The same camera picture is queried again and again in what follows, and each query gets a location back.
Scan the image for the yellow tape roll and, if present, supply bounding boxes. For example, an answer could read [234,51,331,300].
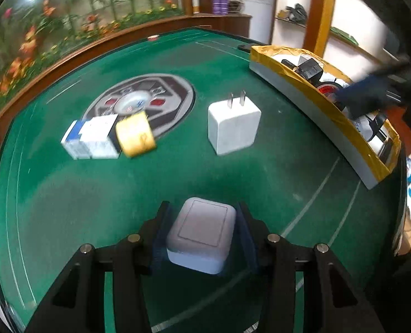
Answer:
[115,111,156,158]

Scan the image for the round mahjong table control panel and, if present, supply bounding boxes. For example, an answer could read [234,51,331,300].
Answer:
[82,73,196,138]

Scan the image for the purple bottle pair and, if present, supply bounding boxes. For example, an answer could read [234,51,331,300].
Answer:
[212,0,228,15]

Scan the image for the white plug charger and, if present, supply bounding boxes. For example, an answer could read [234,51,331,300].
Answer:
[208,90,262,156]

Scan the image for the artificial flower wall display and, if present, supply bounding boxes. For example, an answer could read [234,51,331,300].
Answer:
[0,0,183,110]

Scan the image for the white tray with yellow rim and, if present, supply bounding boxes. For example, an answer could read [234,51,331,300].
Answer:
[249,45,402,190]

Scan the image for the blue and white small box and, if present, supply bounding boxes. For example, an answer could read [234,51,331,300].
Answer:
[61,114,121,160]

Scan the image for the black tape roll red core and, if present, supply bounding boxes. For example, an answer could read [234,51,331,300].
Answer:
[315,81,342,95]

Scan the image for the white rounded box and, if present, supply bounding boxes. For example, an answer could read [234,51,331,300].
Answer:
[166,197,236,275]

